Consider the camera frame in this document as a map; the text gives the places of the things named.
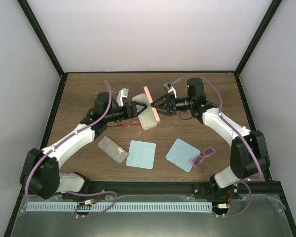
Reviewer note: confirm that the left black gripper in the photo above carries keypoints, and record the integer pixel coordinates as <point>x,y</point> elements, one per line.
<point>134,109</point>

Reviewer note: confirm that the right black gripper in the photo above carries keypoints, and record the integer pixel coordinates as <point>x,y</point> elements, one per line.
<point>169,99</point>

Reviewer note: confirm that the pink glasses case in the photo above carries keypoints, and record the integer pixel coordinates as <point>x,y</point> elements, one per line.
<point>149,118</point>

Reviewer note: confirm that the blue cleaning cloth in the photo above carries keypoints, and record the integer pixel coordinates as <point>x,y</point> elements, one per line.
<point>141,154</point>
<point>181,153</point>

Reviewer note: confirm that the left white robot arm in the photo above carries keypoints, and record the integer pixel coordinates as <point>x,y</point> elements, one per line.
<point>41,172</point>

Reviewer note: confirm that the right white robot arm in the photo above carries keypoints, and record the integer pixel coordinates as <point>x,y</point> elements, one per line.
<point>249,154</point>

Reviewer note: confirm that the orange sunglasses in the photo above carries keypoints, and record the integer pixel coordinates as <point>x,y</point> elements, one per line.
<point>129,124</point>

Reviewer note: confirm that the purple sunglasses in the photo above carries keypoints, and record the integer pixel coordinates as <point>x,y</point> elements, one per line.
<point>199,159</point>

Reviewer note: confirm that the grey glasses case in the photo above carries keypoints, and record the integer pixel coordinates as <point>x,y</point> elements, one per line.
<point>112,149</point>

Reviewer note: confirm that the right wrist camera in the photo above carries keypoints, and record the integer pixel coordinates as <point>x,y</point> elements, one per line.
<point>169,88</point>

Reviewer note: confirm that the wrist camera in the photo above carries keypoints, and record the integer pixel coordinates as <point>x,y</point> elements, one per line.
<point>121,96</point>
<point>169,88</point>

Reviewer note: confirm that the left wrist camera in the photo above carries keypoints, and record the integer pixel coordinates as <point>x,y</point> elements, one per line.
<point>121,96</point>

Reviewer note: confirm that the blue slotted cable duct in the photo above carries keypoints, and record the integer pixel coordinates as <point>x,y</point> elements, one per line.
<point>205,207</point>

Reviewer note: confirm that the black aluminium frame rail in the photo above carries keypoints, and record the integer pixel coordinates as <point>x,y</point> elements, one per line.
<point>201,190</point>

